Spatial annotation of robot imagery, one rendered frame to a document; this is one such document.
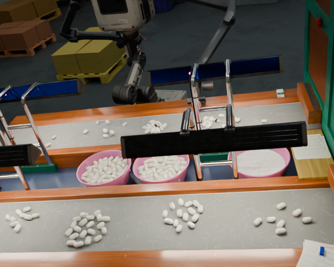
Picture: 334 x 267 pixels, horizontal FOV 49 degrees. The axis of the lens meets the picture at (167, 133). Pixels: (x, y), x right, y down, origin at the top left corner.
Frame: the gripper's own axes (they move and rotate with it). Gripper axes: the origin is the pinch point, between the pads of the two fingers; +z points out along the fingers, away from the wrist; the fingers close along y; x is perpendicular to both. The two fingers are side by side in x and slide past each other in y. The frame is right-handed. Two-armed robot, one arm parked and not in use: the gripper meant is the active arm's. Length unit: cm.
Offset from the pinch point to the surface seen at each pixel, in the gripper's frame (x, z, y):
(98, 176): -28, 37, -45
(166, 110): 5.1, -6.4, -18.6
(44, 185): -21, 38, -77
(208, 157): -16.3, 28.2, 6.5
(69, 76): 197, -141, -187
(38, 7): 399, -424, -380
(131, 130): -3.4, 6.6, -37.0
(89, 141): -9, 13, -60
